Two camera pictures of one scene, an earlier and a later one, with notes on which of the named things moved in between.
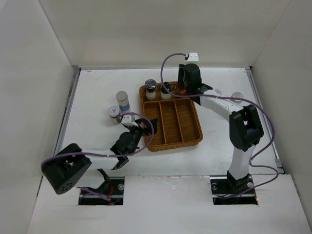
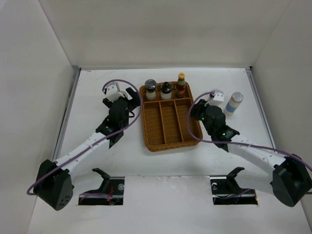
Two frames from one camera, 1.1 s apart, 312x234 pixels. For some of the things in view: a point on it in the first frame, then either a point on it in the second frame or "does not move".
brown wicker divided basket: (179, 121) does not move
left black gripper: (139, 122) → (136, 101)
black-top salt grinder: (165, 94) does not move
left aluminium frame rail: (75, 73) does not move
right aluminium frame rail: (276, 156) does not move
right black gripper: (181, 72) → (197, 108)
